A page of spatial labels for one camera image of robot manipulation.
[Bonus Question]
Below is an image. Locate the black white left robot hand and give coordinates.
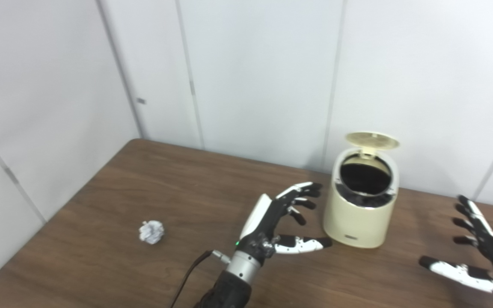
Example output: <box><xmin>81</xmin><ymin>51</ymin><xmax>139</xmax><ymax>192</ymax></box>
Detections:
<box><xmin>235</xmin><ymin>182</ymin><xmax>333</xmax><ymax>268</ymax></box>

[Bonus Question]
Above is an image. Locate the white paper ball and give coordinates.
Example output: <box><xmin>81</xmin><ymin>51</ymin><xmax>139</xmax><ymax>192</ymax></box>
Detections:
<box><xmin>139</xmin><ymin>220</ymin><xmax>165</xmax><ymax>245</ymax></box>

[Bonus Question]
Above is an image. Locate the round cream bin lid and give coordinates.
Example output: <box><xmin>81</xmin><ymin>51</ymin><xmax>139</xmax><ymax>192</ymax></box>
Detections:
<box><xmin>345</xmin><ymin>131</ymin><xmax>400</xmax><ymax>157</ymax></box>

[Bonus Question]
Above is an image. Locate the cream-colored desktop bin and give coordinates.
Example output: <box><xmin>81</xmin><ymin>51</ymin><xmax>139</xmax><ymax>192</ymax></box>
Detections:
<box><xmin>323</xmin><ymin>131</ymin><xmax>401</xmax><ymax>249</ymax></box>

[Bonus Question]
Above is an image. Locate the black bin liner bag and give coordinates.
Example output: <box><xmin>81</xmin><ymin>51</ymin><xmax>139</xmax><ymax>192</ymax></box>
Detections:
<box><xmin>336</xmin><ymin>154</ymin><xmax>395</xmax><ymax>209</ymax></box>

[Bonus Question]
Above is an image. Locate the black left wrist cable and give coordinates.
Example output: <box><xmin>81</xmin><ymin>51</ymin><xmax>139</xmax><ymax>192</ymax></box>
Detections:
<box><xmin>169</xmin><ymin>250</ymin><xmax>232</xmax><ymax>308</ymax></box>

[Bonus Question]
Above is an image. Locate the gray wall corner trim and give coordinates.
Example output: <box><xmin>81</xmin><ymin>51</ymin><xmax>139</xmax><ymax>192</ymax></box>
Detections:
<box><xmin>96</xmin><ymin>0</ymin><xmax>143</xmax><ymax>140</ymax></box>

